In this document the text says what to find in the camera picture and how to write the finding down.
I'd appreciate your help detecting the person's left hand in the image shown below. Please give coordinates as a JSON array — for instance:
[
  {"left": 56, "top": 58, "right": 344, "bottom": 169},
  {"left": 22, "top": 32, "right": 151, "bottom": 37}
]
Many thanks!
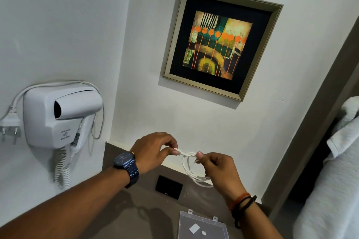
[{"left": 130, "top": 132, "right": 179, "bottom": 175}]

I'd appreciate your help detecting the person's right hand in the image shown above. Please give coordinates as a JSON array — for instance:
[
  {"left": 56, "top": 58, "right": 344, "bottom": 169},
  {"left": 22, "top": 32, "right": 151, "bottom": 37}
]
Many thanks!
[{"left": 195, "top": 151, "right": 247, "bottom": 202}]

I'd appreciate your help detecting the white charging cable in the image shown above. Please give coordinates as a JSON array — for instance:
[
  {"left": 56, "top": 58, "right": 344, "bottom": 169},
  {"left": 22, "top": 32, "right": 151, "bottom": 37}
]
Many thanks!
[{"left": 174, "top": 148, "right": 214, "bottom": 188}]

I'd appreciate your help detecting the person's right forearm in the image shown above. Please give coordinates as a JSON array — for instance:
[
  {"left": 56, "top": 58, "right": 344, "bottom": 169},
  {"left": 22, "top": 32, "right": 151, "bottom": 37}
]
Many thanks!
[{"left": 228, "top": 193, "right": 284, "bottom": 239}]

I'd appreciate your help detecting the person's left forearm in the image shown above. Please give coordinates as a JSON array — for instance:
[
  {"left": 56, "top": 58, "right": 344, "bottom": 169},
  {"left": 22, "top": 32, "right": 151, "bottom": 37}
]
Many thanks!
[{"left": 0, "top": 167, "right": 132, "bottom": 239}]

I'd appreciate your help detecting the dark blue wristwatch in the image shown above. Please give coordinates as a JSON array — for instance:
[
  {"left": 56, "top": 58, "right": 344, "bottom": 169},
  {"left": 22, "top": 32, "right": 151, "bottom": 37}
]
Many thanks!
[{"left": 113, "top": 152, "right": 140, "bottom": 189}]

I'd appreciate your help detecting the orange thread wristband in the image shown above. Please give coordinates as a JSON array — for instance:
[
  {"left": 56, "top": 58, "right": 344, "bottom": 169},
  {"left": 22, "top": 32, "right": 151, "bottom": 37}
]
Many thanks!
[{"left": 229, "top": 193, "right": 251, "bottom": 211}]

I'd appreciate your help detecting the clear plastic box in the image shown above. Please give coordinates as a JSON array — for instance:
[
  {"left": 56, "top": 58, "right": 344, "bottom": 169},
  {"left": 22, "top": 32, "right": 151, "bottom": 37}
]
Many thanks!
[{"left": 178, "top": 209, "right": 229, "bottom": 239}]

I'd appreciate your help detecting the framed abstract painting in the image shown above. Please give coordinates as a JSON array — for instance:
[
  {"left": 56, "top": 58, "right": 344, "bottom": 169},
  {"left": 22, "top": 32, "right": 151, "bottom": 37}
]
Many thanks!
[{"left": 162, "top": 0, "right": 284, "bottom": 102}]

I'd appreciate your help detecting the white towel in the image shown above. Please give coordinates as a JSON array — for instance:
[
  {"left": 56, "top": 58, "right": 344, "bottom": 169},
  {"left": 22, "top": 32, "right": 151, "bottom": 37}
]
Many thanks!
[{"left": 293, "top": 96, "right": 359, "bottom": 239}]

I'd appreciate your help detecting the white power plug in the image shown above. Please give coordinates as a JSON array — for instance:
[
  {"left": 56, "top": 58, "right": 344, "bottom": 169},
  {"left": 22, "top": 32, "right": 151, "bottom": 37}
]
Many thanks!
[{"left": 0, "top": 106, "right": 21, "bottom": 145}]

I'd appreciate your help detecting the black wall socket plate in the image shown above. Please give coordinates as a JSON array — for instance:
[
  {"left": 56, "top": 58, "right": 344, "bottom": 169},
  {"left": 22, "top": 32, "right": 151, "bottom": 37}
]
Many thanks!
[{"left": 155, "top": 175, "right": 183, "bottom": 200}]

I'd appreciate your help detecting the black cord wristband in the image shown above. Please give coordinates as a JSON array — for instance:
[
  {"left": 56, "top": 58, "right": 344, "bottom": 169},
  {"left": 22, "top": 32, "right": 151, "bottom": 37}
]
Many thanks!
[{"left": 232, "top": 195, "right": 257, "bottom": 229}]

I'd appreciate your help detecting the white coiled hair dryer cord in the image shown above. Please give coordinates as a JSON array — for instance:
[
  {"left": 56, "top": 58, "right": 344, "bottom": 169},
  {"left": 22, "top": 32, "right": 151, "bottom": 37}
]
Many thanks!
[{"left": 54, "top": 146, "right": 76, "bottom": 190}]

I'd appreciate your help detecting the white wall-mounted hair dryer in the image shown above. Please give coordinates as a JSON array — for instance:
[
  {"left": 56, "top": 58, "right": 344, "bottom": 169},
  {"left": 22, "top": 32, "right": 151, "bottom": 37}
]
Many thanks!
[{"left": 23, "top": 84, "right": 104, "bottom": 150}]

